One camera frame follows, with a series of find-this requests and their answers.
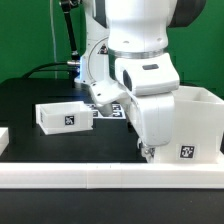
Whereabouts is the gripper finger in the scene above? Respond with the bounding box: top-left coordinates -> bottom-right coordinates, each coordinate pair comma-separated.
140,143 -> 155,162

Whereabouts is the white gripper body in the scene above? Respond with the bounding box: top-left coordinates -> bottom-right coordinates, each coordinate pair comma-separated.
121,93 -> 175,147

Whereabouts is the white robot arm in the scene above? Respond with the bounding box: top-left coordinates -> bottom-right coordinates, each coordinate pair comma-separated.
83,0 -> 206,161

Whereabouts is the white rear drawer box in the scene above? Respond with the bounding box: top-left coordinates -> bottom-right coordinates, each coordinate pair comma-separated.
35,101 -> 93,135

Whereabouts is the fiducial marker sheet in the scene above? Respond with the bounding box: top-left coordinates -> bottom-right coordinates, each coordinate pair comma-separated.
88,104 -> 126,119

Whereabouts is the white block at left edge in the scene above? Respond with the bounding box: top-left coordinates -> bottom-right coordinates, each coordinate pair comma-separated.
0,127 -> 9,155

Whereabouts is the white drawer cabinet frame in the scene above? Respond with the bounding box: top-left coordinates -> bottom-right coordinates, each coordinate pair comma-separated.
147,86 -> 224,164

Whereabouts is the white front barrier rail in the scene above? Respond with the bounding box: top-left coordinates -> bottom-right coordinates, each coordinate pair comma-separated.
0,154 -> 224,189

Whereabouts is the black cable on table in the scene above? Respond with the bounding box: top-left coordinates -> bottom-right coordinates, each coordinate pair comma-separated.
21,59 -> 82,79

